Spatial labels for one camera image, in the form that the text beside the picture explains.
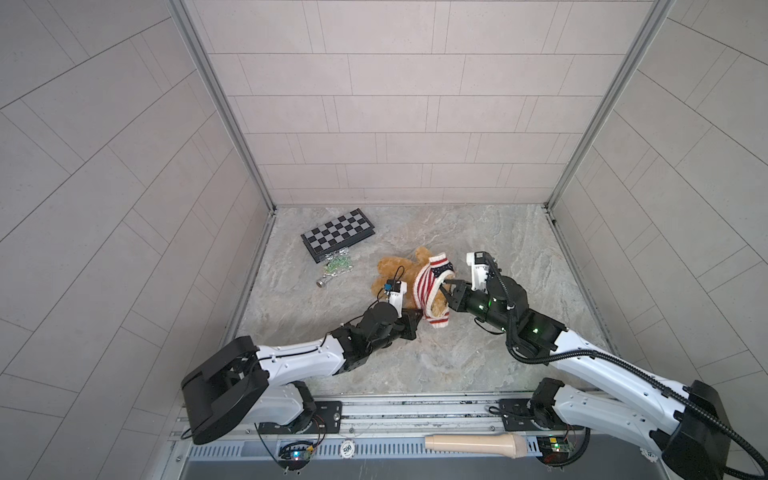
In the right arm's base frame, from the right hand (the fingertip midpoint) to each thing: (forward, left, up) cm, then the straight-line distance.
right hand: (434, 288), depth 71 cm
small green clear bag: (+23, +28, -18) cm, 40 cm away
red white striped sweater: (+1, +2, 0) cm, 2 cm away
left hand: (-2, 0, -10) cm, 10 cm away
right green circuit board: (-31, -25, -22) cm, 46 cm away
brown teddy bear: (+13, +8, -10) cm, 18 cm away
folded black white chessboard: (+33, +29, -15) cm, 46 cm away
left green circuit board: (-29, +33, -17) cm, 47 cm away
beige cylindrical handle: (-30, -13, -17) cm, 37 cm away
